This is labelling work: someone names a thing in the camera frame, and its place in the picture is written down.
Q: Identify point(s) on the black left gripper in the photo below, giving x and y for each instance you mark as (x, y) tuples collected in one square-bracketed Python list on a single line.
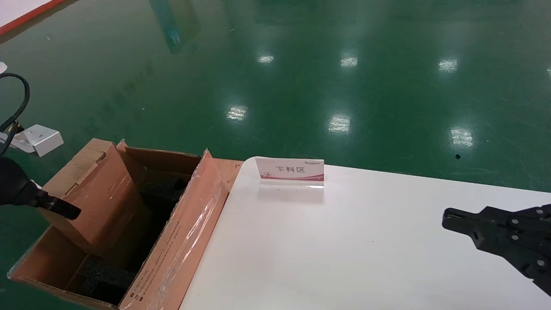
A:
[(13, 185)]

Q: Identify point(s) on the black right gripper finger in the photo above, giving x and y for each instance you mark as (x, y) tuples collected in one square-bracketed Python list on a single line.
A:
[(508, 237)]

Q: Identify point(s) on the small cardboard box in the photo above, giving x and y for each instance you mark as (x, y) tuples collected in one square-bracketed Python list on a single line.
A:
[(107, 202)]

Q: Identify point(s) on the large open cardboard box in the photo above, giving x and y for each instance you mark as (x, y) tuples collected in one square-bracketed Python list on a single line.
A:
[(189, 224)]

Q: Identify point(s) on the black foam block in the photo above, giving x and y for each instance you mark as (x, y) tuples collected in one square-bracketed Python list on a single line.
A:
[(165, 189), (105, 277)]

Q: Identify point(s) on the acrylic sign with red print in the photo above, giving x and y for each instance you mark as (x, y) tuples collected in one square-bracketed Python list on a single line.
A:
[(292, 170)]

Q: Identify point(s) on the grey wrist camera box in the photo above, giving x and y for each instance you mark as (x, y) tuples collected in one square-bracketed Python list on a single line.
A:
[(41, 140)]

